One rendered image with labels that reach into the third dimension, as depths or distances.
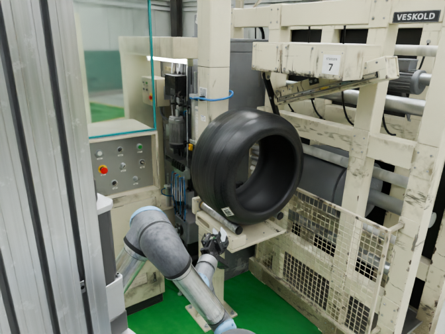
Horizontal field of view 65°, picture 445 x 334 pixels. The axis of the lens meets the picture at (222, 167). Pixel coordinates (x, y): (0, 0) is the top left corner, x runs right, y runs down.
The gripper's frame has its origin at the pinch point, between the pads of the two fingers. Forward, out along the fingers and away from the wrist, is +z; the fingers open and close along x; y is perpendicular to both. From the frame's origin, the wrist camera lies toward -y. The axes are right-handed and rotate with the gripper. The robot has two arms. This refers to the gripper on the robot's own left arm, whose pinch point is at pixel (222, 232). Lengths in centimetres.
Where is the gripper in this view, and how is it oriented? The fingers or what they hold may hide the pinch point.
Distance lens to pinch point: 155.2
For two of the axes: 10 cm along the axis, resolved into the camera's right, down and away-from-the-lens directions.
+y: -3.4, -8.7, -3.6
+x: -9.1, 2.1, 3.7
